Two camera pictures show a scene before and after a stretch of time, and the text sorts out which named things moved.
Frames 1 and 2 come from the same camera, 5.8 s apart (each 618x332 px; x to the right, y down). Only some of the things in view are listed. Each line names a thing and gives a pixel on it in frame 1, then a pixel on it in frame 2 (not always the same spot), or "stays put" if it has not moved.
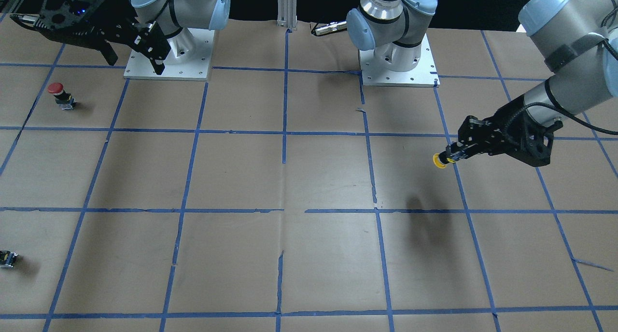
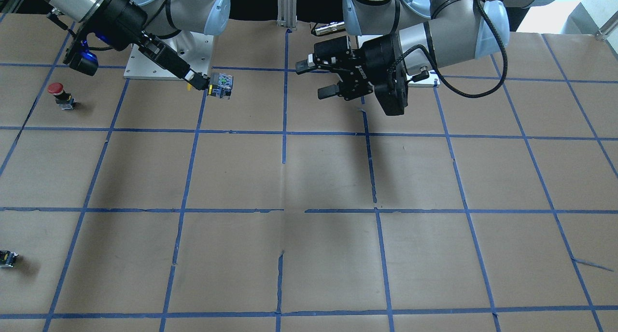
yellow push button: x=441 y=159 → x=220 y=85
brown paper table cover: x=283 y=195 stays put
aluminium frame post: x=287 y=6 stays put
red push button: x=64 y=100 stays put
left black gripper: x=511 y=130 → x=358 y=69
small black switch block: x=7 y=258 stays put
